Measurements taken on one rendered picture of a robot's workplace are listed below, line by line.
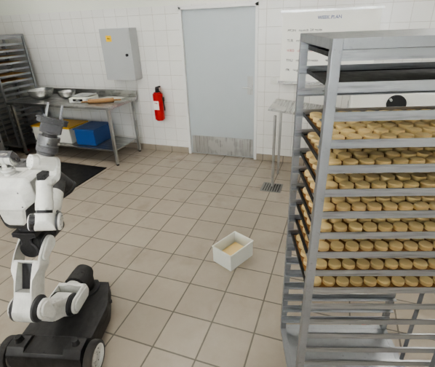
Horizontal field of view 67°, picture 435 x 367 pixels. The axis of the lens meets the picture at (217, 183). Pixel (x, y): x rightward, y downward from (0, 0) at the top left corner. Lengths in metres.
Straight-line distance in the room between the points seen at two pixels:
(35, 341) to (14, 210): 0.89
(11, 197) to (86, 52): 4.26
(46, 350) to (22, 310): 0.37
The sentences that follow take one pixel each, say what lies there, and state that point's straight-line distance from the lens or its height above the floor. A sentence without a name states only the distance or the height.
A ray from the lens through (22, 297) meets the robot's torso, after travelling 2.09.
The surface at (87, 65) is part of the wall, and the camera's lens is 5.92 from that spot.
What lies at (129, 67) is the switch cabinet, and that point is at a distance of 5.20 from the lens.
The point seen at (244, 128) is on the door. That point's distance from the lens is 4.90.
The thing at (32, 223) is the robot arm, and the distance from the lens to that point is 1.60.
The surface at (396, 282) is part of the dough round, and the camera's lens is 1.60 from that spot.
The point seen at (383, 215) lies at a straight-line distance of 1.32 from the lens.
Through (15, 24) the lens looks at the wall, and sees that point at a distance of 6.78.
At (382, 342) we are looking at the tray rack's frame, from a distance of 2.35.
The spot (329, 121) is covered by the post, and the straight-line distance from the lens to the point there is 1.08.
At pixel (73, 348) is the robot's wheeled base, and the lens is 2.28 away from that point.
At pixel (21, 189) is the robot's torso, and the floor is 1.19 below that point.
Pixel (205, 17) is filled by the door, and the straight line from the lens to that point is 4.86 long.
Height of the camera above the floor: 1.87
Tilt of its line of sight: 26 degrees down
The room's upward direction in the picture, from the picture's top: 2 degrees counter-clockwise
